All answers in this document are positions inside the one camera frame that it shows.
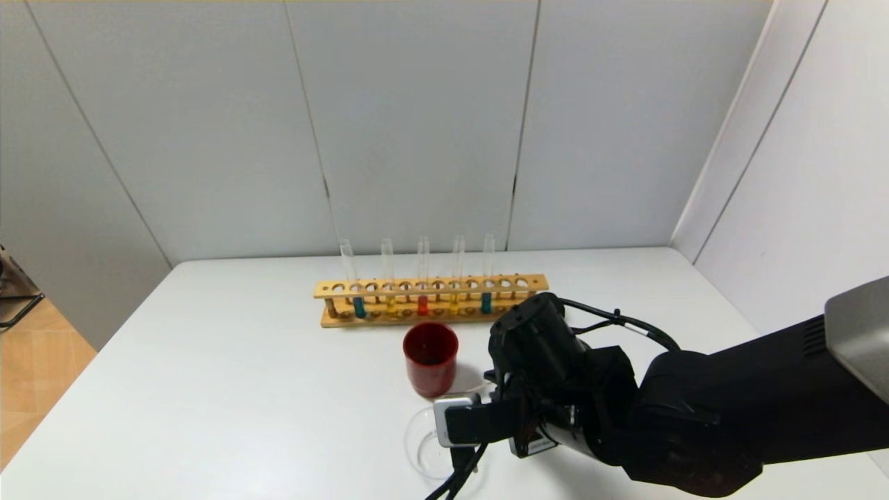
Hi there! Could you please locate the test tube with yellow liquid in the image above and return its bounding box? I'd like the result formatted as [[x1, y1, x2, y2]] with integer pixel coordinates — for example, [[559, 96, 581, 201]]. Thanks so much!
[[451, 235, 465, 317], [381, 239, 398, 317]]

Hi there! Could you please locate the red plastic cup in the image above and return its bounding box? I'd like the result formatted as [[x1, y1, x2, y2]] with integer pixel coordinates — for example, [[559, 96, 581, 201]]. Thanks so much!
[[403, 322, 460, 399]]

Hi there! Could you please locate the test tube with red liquid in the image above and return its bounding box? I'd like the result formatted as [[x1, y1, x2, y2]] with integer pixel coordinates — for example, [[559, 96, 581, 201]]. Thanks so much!
[[417, 236, 430, 317]]

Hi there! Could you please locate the test tube with blue liquid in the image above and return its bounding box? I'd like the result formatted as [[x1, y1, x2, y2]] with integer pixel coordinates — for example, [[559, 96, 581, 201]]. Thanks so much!
[[339, 239, 367, 319], [482, 234, 495, 315]]

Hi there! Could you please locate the clear glass beaker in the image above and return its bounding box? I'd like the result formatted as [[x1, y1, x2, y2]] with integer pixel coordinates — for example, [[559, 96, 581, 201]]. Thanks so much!
[[405, 406, 488, 481]]

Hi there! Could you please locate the wooden test tube rack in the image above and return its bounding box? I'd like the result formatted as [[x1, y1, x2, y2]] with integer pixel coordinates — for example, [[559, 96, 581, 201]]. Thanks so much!
[[314, 274, 549, 328]]

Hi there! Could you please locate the black camera cable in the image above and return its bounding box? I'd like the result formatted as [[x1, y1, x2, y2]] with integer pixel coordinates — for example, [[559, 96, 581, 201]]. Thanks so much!
[[425, 444, 488, 500]]

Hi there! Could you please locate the black looped wrist cable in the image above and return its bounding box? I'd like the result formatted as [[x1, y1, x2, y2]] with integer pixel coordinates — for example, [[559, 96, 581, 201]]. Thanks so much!
[[559, 299, 681, 351]]

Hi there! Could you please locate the black metal stand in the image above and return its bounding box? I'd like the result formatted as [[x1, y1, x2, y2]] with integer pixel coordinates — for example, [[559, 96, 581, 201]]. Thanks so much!
[[0, 244, 46, 328]]

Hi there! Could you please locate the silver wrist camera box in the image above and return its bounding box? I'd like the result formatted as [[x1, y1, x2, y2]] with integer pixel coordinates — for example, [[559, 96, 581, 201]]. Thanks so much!
[[434, 393, 487, 448]]

